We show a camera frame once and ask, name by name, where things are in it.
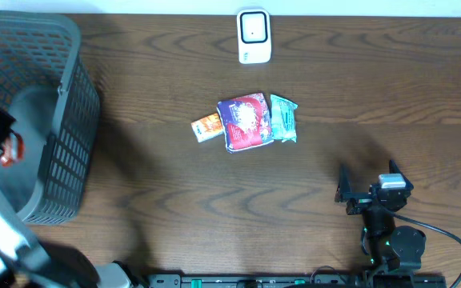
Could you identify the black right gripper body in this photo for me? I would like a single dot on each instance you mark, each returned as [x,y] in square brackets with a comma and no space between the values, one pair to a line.
[359,205]

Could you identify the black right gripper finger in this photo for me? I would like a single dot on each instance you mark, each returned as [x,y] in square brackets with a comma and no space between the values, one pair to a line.
[393,168]
[343,192]

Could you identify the green wet wipes packet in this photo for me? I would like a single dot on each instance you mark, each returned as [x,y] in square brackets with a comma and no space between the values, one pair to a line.
[283,123]

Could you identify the purple red snack bag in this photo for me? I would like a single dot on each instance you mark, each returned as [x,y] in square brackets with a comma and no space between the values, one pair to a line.
[246,122]

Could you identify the orange tissue packet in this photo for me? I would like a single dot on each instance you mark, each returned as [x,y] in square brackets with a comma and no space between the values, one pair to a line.
[207,127]

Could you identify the red small packet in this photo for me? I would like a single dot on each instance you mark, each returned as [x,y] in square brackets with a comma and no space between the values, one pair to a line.
[13,150]

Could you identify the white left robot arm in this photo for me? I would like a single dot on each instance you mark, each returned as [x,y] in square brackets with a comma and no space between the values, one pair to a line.
[44,264]

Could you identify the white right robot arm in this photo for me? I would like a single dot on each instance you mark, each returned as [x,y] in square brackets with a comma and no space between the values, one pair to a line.
[392,248]

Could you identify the grey plastic mesh basket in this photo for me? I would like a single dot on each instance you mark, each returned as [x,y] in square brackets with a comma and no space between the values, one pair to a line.
[47,89]

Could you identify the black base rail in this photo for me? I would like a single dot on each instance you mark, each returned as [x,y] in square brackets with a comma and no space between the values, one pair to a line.
[294,281]

